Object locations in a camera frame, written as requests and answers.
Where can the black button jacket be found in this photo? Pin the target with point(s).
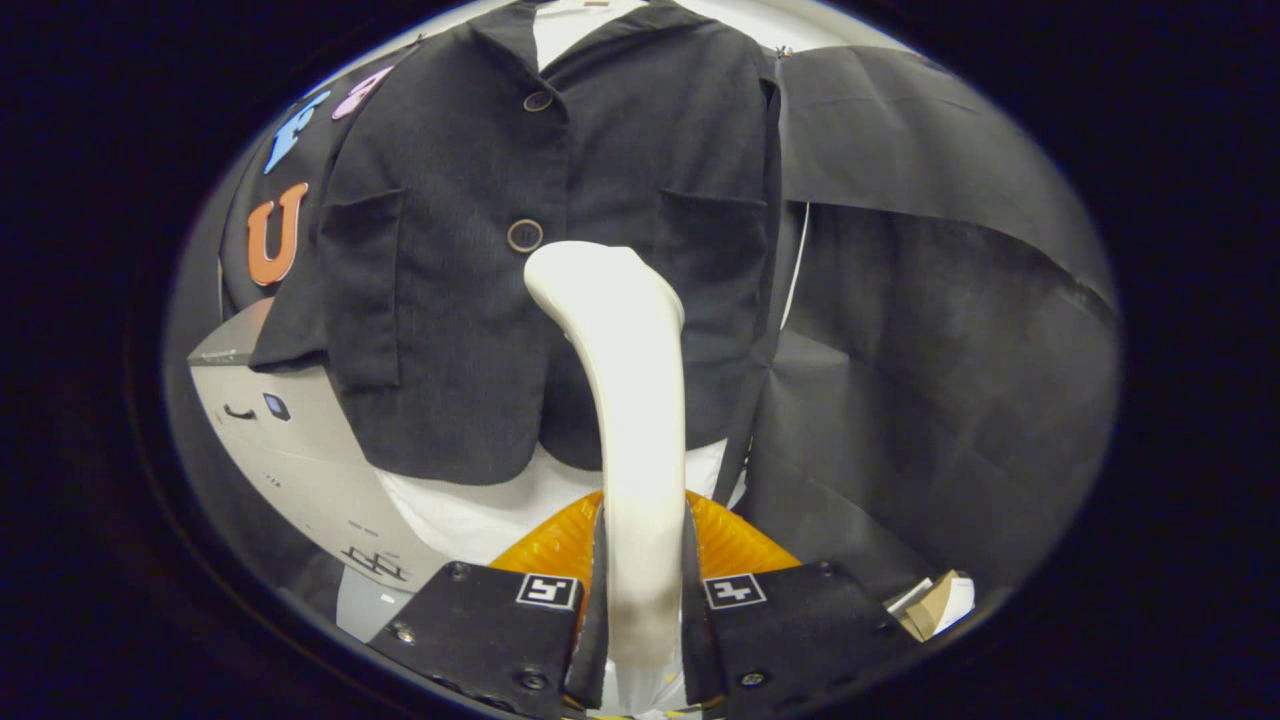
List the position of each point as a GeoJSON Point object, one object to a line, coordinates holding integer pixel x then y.
{"type": "Point", "coordinates": [450, 330]}

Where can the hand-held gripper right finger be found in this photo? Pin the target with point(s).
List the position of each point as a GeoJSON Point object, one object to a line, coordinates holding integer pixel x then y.
{"type": "Point", "coordinates": [800, 630]}

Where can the black backdrop cloth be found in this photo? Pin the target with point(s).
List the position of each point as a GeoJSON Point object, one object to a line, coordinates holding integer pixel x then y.
{"type": "Point", "coordinates": [950, 400]}

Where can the small cardboard box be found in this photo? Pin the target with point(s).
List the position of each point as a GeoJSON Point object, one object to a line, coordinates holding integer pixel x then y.
{"type": "Point", "coordinates": [935, 605]}

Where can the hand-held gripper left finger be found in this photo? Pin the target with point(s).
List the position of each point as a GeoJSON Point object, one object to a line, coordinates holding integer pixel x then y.
{"type": "Point", "coordinates": [490, 640]}

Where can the white mannequin torso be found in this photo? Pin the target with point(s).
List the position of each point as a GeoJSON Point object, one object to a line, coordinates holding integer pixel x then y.
{"type": "Point", "coordinates": [470, 510]}

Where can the white garment steamer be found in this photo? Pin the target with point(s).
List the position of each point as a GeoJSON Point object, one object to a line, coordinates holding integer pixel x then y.
{"type": "Point", "coordinates": [640, 420]}

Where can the grey drawer cabinet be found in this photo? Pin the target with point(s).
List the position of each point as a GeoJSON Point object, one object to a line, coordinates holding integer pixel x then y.
{"type": "Point", "coordinates": [300, 470]}

